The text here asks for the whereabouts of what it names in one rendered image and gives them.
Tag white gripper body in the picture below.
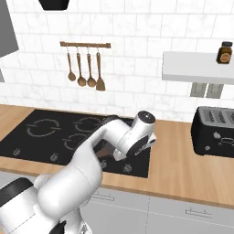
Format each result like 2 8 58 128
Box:
112 148 129 162

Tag dark brown pan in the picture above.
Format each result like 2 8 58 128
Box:
92 138 115 160

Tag grey drawer front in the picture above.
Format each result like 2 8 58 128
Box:
80 186 151 234
145 196 234 234
0 170 40 187

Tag wooden spatula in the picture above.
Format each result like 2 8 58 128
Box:
95 46 107 92

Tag wooden ladle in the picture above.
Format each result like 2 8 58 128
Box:
86 46 98 89

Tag black hob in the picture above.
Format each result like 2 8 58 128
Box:
0 109 152 179

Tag wooden round spoon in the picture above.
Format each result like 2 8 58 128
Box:
75 46 88 88

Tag small wooden spoon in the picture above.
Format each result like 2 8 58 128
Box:
66 46 77 82

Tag black toaster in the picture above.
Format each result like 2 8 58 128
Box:
190 105 234 159

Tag brown spice jar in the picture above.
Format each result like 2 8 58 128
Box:
216 40 234 65

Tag black range hood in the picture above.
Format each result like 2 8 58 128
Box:
37 0 70 11

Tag grey drawer handle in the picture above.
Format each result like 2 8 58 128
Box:
90 192 116 202
185 207 213 219

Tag grey wall socket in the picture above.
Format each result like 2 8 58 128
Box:
205 83 225 100
189 81 208 98

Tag wooden utensil rail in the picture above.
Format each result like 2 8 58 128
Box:
59 41 112 49

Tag white wall shelf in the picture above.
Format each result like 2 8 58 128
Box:
161 50 234 86

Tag grey wall cupboard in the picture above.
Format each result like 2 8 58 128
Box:
0 0 20 59

